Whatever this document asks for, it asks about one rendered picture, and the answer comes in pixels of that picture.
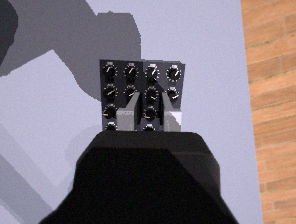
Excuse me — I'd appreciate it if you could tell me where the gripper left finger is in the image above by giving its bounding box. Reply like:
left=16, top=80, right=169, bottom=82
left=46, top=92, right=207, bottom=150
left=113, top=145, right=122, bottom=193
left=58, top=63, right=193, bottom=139
left=116, top=92, right=142, bottom=131

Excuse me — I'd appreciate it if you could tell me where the grey knob box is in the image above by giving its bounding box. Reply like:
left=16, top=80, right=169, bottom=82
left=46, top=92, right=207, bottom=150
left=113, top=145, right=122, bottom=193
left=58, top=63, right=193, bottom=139
left=99, top=59, right=185, bottom=131

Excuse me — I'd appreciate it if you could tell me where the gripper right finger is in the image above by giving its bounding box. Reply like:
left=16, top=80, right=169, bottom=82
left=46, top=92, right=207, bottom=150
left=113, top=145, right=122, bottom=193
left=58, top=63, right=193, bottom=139
left=159, top=93, right=182, bottom=132

